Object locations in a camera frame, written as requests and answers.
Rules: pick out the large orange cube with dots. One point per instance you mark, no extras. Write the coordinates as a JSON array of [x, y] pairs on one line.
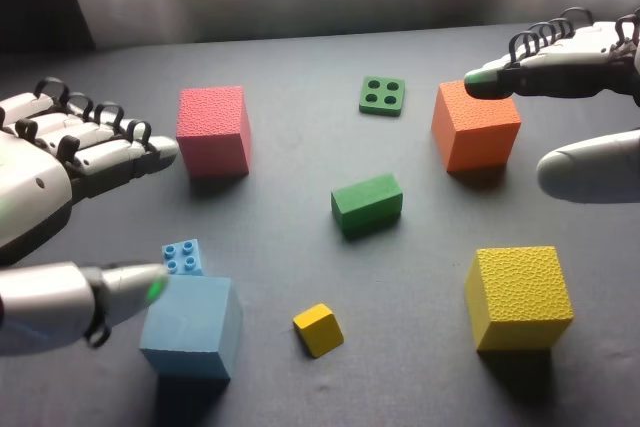
[[475, 137]]

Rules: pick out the large light blue cube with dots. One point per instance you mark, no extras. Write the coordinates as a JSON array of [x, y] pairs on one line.
[[195, 327]]

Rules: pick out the large yellow cube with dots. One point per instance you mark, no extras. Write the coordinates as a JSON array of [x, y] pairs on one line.
[[520, 297]]

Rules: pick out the small yellow cube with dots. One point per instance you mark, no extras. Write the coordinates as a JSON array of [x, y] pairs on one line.
[[320, 332]]

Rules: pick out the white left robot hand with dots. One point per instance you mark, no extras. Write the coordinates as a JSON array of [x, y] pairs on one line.
[[35, 182]]

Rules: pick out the small blue studded brick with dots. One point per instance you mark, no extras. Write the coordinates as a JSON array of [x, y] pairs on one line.
[[182, 257]]

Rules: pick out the green rectangular block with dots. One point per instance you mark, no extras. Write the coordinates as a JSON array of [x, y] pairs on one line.
[[367, 204]]

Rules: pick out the large red cube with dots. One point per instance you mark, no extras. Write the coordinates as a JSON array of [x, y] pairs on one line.
[[212, 132]]

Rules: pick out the grey table cloth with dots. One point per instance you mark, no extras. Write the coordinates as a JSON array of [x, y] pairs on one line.
[[300, 272]]

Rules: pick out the green studded brick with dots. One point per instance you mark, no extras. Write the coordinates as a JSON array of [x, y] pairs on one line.
[[382, 97]]

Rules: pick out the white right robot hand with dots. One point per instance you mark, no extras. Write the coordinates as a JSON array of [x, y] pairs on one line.
[[565, 64]]

